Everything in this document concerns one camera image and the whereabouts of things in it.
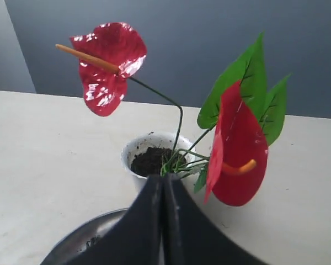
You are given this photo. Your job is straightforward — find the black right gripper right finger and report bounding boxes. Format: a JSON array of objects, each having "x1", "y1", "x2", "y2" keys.
[{"x1": 163, "y1": 174, "x2": 265, "y2": 265}]

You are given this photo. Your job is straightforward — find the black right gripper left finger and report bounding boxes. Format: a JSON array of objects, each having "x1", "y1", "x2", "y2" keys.
[{"x1": 71, "y1": 175, "x2": 163, "y2": 265}]

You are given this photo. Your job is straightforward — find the artificial red anthurium plant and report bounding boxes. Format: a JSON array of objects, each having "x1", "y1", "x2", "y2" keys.
[{"x1": 57, "y1": 22, "x2": 287, "y2": 206}]

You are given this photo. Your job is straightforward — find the white scalloped plastic pot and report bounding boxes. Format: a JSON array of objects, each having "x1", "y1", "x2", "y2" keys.
[{"x1": 121, "y1": 131, "x2": 199, "y2": 192}]

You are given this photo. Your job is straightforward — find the round stainless steel plate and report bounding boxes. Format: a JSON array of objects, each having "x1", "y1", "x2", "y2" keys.
[{"x1": 41, "y1": 208, "x2": 127, "y2": 265}]

